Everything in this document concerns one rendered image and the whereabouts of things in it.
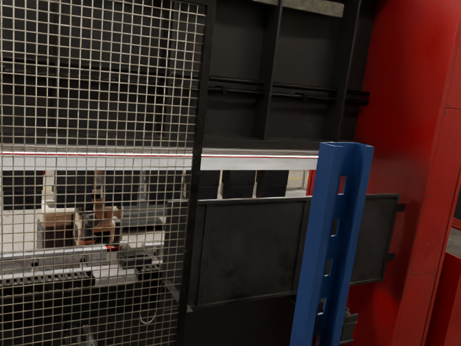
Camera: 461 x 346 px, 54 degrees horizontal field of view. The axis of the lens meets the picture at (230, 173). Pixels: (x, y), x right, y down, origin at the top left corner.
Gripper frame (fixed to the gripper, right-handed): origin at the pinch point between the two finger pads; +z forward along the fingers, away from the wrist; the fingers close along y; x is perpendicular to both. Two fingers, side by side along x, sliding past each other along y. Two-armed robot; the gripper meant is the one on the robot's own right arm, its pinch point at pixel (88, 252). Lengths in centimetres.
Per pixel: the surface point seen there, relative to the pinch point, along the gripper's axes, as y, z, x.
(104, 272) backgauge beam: 69, -2, -13
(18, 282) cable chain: 78, -5, -45
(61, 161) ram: 53, -47, -24
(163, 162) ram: 58, -46, 19
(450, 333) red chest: 105, 49, 161
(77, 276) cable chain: 80, -4, -26
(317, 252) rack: 212, -30, -34
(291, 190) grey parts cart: -223, -17, 334
